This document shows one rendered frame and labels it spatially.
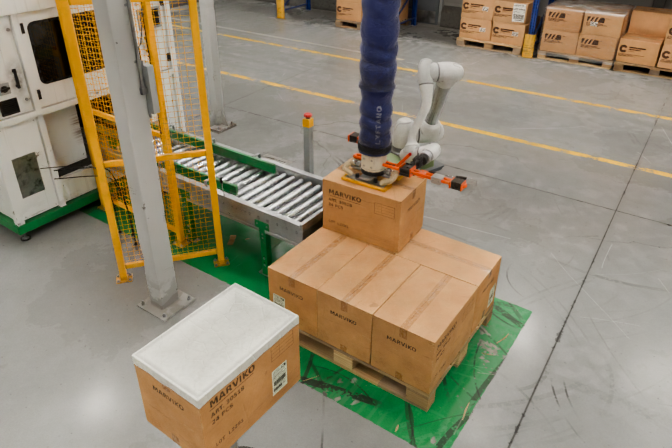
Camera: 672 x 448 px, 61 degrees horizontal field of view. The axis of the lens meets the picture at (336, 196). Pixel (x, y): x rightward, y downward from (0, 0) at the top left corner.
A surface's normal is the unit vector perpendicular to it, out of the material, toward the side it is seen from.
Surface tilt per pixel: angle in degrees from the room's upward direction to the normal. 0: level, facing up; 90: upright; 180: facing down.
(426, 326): 0
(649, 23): 91
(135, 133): 90
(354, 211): 90
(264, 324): 0
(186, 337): 0
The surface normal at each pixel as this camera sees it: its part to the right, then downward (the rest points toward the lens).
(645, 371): 0.00, -0.87
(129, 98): 0.82, 0.29
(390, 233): -0.53, 0.41
